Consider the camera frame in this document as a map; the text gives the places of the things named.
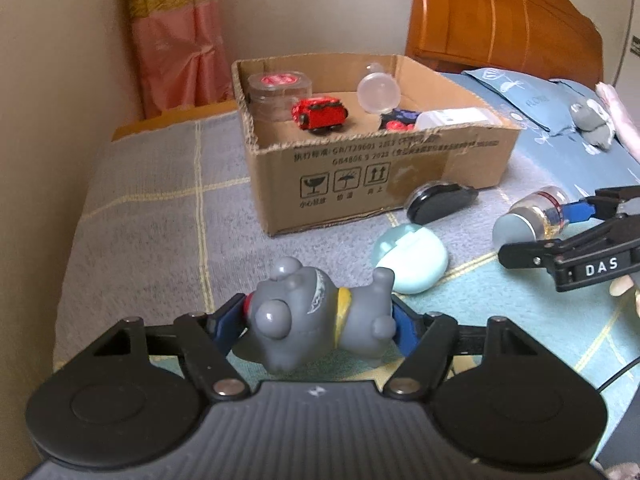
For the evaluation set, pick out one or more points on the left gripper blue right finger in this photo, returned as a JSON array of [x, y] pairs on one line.
[[426, 341]]

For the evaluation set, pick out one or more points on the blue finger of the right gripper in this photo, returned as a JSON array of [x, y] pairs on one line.
[[605, 247], [580, 211]]

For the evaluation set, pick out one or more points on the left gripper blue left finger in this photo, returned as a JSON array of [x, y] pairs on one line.
[[204, 341]]

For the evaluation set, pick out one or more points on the light blue round case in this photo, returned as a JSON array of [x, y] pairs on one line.
[[415, 254]]

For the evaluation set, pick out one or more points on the grey hippo figurine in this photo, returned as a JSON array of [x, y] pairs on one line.
[[298, 315]]

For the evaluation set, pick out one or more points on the black oval case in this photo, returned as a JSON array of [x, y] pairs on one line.
[[438, 199]]

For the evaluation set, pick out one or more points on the white plastic jar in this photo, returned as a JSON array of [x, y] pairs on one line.
[[456, 117]]

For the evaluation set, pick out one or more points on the clear plastic cup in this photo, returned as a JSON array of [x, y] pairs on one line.
[[378, 92]]

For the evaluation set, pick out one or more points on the red toy train block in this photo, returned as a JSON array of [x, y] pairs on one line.
[[319, 114]]

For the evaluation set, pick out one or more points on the clear jar red lid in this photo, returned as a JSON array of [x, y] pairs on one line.
[[273, 95]]

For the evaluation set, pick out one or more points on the person's right hand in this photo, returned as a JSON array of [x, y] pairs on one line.
[[623, 284]]

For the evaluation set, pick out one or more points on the grey plush toy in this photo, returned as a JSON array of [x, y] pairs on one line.
[[594, 123]]

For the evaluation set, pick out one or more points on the blue floral pillow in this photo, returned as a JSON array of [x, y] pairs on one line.
[[545, 102]]

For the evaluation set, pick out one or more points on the wooden headboard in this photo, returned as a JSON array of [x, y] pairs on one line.
[[543, 38]]

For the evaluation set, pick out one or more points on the brown cardboard box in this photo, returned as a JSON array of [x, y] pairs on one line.
[[301, 181]]

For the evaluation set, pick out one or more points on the pink curtain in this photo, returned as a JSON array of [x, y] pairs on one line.
[[180, 54]]

